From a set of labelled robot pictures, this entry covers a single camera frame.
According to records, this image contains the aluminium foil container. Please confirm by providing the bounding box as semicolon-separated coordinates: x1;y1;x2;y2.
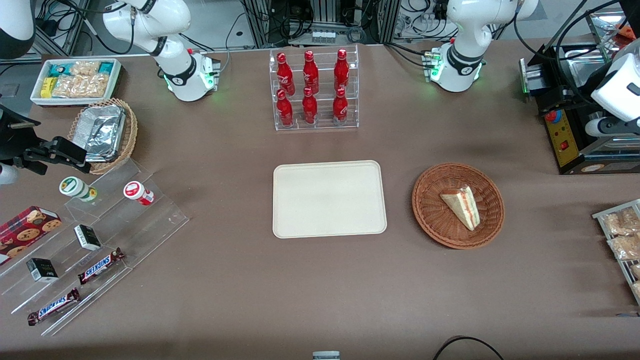
75;104;127;162

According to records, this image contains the clear acrylic bottle rack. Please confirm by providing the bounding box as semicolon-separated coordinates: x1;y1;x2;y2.
269;45;360;132

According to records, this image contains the small black box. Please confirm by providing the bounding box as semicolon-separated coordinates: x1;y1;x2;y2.
74;224;102;251
26;258;59;283

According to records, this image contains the small clear cracker bag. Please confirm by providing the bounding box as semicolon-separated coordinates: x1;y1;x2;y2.
70;61;101;77

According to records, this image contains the large brown wicker basket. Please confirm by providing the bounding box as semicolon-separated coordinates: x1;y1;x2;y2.
412;162;505;250

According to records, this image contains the black cable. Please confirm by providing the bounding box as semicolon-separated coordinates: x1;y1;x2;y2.
432;336;506;360

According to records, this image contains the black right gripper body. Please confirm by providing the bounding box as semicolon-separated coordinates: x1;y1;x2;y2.
0;102;41;163

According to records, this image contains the grey box with green light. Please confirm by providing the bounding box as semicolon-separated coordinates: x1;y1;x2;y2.
519;57;546;96

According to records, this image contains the metal equipment rack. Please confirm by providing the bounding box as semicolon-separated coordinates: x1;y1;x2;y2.
240;0;403;48

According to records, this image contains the green lid cup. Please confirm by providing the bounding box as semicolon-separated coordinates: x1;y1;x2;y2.
59;176;98;203

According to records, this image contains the clear acrylic stepped stand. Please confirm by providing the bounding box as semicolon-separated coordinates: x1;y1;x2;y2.
0;159;190;337

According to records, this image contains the red cola bottle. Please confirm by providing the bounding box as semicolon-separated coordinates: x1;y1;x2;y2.
276;52;296;96
302;50;320;94
332;87;349;126
334;48;350;92
276;89;294;127
302;87;319;125

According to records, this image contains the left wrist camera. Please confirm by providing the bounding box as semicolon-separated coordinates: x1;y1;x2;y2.
585;116;640;139

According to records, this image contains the red lid cup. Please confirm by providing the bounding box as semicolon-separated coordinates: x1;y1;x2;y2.
123;181;155;206

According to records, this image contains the snickers bar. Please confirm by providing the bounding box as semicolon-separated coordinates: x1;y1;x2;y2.
77;247;125;285
27;288;81;326

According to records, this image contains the cream plastic tray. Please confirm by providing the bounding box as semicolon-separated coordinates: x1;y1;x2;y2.
272;160;388;239

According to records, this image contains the small tan wicker basket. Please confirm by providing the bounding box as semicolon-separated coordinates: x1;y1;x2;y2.
67;97;139;176

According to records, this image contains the red cookie box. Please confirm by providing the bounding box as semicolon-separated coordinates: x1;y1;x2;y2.
0;205;63;266

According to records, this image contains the white snack tray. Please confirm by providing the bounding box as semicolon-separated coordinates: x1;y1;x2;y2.
30;58;123;107

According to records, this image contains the triangular sandwich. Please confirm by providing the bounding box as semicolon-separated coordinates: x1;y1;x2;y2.
440;185;481;232

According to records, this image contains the black hot dog roller machine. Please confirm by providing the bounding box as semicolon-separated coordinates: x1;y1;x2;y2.
537;7;640;176

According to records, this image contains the metal wire tray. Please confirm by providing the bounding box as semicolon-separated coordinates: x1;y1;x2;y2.
592;199;640;306

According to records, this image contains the clear bag of crackers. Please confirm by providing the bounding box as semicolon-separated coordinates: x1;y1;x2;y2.
600;207;640;237
607;234;640;261

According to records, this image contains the large clear cracker bag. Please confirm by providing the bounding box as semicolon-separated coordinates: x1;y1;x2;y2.
51;73;110;99

